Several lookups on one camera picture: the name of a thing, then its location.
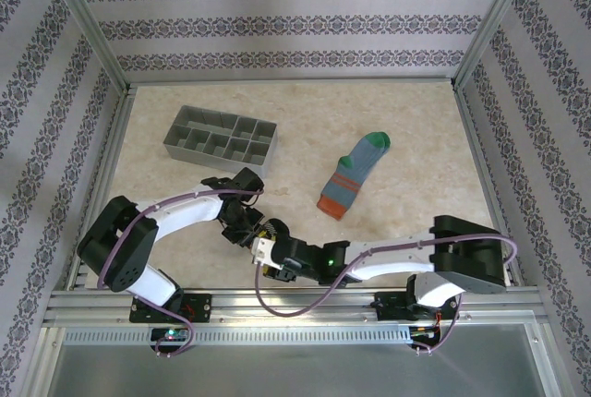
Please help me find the black white striped sock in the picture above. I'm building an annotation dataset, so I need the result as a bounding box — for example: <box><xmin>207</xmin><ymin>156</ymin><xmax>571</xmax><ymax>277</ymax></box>
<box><xmin>260</xmin><ymin>218</ymin><xmax>286</xmax><ymax>244</ymax></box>

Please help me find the grey compartment organizer tray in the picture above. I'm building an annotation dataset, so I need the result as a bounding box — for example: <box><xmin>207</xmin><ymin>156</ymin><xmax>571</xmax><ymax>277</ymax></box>
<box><xmin>162</xmin><ymin>104</ymin><xmax>279</xmax><ymax>180</ymax></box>

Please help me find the small lit controller board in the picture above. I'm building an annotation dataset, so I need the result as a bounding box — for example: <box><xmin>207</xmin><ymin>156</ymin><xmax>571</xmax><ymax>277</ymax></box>
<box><xmin>151</xmin><ymin>328</ymin><xmax>190</xmax><ymax>343</ymax></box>

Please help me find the aluminium table rear bar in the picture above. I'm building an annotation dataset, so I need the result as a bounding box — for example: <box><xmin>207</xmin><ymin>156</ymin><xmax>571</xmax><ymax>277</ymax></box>
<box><xmin>125</xmin><ymin>76</ymin><xmax>458</xmax><ymax>89</ymax></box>

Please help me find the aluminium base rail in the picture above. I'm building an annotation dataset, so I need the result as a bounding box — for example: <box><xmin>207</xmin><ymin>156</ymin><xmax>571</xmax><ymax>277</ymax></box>
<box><xmin>43</xmin><ymin>286</ymin><xmax>549</xmax><ymax>325</ymax></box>

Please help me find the slotted grey cable duct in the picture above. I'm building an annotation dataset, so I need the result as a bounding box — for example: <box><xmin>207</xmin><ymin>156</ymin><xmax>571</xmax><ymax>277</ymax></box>
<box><xmin>62</xmin><ymin>326</ymin><xmax>412</xmax><ymax>345</ymax></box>

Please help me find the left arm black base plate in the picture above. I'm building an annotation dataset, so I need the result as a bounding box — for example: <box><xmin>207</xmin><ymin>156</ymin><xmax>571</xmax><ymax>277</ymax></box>
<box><xmin>128</xmin><ymin>293</ymin><xmax>212</xmax><ymax>324</ymax></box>

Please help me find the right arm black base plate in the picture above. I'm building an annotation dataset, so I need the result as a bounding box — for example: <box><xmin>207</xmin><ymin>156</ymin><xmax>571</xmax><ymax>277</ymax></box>
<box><xmin>376</xmin><ymin>290</ymin><xmax>456</xmax><ymax>323</ymax></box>

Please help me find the aluminium table side rail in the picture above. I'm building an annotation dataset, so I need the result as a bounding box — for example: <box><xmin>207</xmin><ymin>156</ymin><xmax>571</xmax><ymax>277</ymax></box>
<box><xmin>454</xmin><ymin>85</ymin><xmax>528</xmax><ymax>288</ymax></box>
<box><xmin>64</xmin><ymin>87</ymin><xmax>136</xmax><ymax>290</ymax></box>

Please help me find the aluminium frame post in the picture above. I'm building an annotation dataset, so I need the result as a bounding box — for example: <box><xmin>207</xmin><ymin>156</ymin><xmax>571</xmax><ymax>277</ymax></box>
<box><xmin>452</xmin><ymin>0</ymin><xmax>544</xmax><ymax>89</ymax></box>
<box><xmin>39</xmin><ymin>0</ymin><xmax>130</xmax><ymax>91</ymax></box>

